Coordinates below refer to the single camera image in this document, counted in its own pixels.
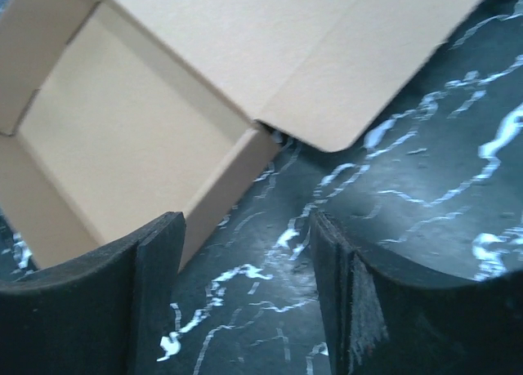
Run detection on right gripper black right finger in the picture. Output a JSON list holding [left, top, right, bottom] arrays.
[[310, 211, 522, 374]]

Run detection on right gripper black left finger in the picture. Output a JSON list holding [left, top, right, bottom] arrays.
[[1, 212, 185, 374]]

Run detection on large cardboard box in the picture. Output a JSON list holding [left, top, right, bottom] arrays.
[[1, 0, 482, 268]]

